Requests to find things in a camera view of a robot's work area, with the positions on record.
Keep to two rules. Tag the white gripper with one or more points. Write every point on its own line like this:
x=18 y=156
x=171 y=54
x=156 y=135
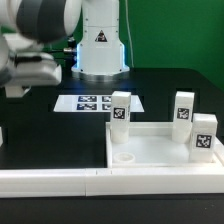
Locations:
x=35 y=69

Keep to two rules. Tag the white square table top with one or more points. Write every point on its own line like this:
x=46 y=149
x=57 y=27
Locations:
x=150 y=145

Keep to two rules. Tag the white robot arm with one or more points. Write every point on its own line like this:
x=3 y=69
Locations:
x=27 y=25

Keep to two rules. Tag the white sheet with tags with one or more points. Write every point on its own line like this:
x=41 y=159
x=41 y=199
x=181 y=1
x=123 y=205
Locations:
x=83 y=103

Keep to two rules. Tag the white block at left edge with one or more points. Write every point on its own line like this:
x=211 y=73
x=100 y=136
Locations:
x=1 y=137

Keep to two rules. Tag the white front obstacle bar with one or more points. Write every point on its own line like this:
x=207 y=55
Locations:
x=105 y=182

